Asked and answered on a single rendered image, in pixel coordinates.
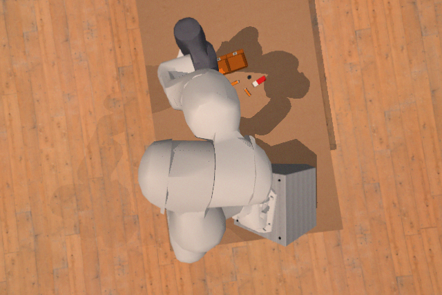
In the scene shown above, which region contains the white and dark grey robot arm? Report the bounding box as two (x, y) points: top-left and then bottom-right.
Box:
(138, 17), (277, 263)

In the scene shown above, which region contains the orange three-compartment bin rack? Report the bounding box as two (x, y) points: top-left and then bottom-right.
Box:
(217, 49), (247, 75)

